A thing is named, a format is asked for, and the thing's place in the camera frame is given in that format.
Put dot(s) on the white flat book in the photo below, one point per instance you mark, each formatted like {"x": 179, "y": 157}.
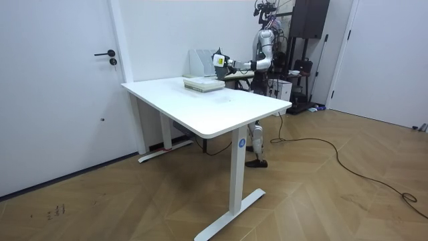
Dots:
{"x": 204, "y": 81}

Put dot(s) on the black bag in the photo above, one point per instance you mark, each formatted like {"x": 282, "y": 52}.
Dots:
{"x": 303, "y": 65}

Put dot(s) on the small white bowl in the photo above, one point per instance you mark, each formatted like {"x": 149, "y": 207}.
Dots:
{"x": 294, "y": 72}

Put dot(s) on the robot legs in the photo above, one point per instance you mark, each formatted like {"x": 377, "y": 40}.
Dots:
{"x": 257, "y": 140}

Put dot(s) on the wooden side table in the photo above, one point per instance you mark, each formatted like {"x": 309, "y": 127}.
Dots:
{"x": 239, "y": 75}

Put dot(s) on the white standing desk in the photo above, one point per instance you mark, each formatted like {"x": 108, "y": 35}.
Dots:
{"x": 207, "y": 110}

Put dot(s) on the pale thick book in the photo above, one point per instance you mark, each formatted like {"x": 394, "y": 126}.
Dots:
{"x": 208, "y": 89}

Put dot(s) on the robot body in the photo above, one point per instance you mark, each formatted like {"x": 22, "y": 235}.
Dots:
{"x": 264, "y": 23}

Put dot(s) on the white box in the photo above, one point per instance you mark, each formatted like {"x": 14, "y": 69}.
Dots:
{"x": 280, "y": 89}

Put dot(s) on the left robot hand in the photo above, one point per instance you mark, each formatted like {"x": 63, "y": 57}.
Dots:
{"x": 219, "y": 60}

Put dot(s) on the plain white door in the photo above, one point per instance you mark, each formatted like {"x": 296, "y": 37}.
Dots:
{"x": 384, "y": 60}

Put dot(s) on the white file holder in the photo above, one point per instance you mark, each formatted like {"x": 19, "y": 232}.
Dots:
{"x": 200, "y": 63}

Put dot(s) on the black box on stand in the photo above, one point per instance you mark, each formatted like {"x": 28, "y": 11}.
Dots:
{"x": 308, "y": 18}

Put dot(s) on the grey desk control box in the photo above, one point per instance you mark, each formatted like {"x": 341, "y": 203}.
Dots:
{"x": 183, "y": 129}

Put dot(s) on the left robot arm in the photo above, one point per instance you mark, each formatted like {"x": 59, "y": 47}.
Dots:
{"x": 265, "y": 50}

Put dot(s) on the long thin pole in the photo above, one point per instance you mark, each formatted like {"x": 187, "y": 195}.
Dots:
{"x": 321, "y": 63}

